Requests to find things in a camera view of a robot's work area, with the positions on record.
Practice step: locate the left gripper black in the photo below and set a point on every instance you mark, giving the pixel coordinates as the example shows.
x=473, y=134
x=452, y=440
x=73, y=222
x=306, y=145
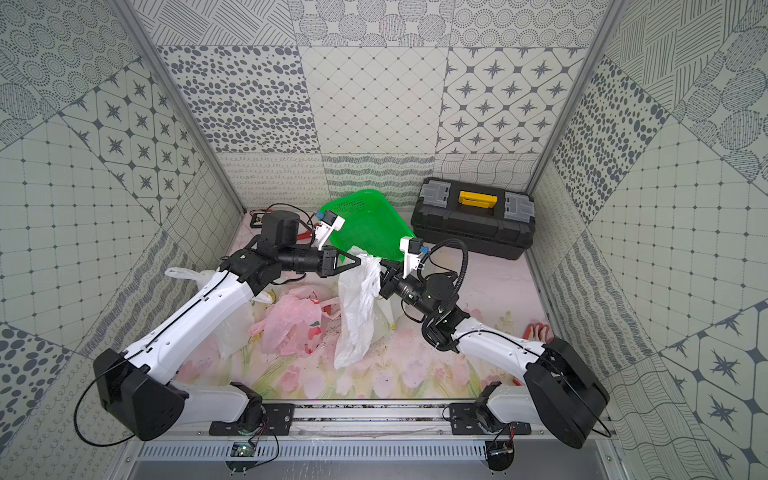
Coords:
x=328, y=262

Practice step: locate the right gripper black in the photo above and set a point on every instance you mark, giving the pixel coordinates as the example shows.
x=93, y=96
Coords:
x=390, y=281

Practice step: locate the pink plastic bag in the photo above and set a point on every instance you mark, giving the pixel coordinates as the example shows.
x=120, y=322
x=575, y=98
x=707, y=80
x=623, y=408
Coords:
x=295, y=325

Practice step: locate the lemon print plastic bag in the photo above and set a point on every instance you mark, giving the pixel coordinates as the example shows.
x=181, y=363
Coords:
x=233, y=333

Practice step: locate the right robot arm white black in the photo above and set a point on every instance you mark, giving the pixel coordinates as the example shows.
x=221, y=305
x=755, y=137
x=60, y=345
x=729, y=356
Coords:
x=566, y=394

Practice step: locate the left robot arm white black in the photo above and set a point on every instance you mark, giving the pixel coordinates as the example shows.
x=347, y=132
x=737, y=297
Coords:
x=135, y=385

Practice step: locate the green plastic basket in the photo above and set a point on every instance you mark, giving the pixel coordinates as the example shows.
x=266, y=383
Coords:
x=371, y=224

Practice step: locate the black screw bit case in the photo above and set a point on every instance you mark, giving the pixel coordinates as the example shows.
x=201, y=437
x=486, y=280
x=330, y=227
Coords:
x=256, y=218

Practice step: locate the red white work glove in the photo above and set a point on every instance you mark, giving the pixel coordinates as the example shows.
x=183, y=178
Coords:
x=538, y=332

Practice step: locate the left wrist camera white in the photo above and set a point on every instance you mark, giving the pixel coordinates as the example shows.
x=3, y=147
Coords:
x=327, y=223

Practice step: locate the black toolbox yellow handle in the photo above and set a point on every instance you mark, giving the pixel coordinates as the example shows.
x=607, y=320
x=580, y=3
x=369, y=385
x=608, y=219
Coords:
x=489, y=220

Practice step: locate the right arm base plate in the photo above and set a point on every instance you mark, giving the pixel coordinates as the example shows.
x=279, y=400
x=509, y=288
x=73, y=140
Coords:
x=468, y=419

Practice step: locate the aluminium front rail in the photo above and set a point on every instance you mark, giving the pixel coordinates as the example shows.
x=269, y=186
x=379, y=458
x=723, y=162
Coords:
x=372, y=420

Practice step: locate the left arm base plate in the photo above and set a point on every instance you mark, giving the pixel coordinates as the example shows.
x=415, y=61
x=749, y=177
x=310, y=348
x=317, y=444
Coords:
x=277, y=418

